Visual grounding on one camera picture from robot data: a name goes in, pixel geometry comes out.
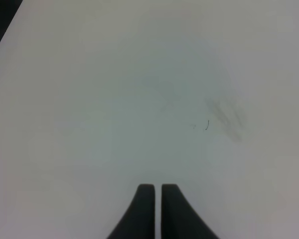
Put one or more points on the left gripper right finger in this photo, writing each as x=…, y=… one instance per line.
x=178, y=219

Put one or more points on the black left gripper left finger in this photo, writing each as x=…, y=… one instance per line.
x=138, y=222

